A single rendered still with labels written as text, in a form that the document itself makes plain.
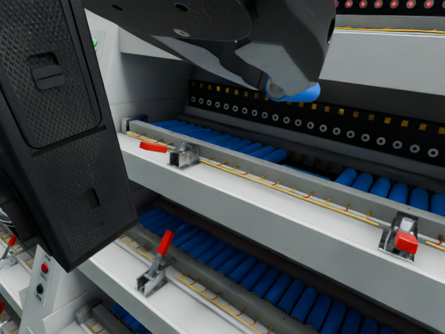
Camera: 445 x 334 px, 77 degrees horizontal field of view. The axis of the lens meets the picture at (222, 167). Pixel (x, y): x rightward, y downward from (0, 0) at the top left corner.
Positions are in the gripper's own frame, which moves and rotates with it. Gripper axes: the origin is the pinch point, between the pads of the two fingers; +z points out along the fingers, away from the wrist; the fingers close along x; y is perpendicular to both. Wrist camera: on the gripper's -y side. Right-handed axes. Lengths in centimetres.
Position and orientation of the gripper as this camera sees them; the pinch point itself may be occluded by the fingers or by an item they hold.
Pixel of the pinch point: (277, 87)
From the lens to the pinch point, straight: 18.9
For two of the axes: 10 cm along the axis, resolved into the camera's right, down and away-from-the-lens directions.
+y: 2.9, -9.5, -0.9
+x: -8.1, -2.9, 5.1
